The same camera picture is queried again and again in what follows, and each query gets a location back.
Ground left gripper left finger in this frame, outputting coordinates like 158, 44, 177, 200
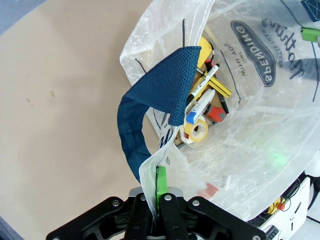
45, 187, 154, 240

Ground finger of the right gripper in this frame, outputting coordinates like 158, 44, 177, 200
300, 26, 320, 43

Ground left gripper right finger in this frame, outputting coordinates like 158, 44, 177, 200
153, 165, 267, 240

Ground white translucent bag blue handles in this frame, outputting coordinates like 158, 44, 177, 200
117, 0, 320, 222

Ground red card tag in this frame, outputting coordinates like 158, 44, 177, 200
196, 182, 221, 200

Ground small white tag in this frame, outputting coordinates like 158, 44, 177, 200
221, 175, 232, 190

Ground yellow tape roll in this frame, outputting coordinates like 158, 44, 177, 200
183, 117, 210, 145

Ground yellow folding ruler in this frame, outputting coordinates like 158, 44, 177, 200
199, 71, 232, 99

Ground yellow tape measure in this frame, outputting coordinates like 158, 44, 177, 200
196, 37, 216, 73

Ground yellow red emergency stop button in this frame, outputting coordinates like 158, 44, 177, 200
268, 197, 288, 216

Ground black pen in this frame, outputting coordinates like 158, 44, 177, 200
217, 92, 230, 115

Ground white marker black cap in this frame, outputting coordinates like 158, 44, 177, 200
187, 63, 221, 103

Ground white marker blue cap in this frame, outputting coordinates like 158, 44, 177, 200
185, 89, 216, 125

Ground white control box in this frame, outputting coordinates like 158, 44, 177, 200
247, 172, 320, 240

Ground red grey handled tool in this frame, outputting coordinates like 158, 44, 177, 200
204, 104, 226, 123

